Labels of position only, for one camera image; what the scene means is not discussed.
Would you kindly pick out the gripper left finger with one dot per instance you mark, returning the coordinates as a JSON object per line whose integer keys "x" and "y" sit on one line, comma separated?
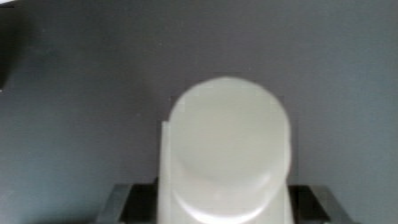
{"x": 131, "y": 205}

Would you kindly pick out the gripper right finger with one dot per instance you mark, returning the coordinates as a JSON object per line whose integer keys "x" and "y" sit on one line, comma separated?
{"x": 316, "y": 205}

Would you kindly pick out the white chair leg with tag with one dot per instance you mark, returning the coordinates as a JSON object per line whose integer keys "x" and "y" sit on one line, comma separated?
{"x": 225, "y": 157}

